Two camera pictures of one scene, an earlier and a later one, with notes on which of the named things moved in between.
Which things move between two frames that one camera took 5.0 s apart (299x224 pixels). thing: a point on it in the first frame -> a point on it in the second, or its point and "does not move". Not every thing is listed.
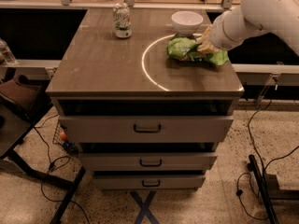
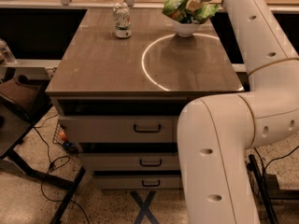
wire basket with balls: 61,137 does not move
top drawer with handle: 192,129 does not move
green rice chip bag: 191,49 -> 177,8
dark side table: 23,100 does not move
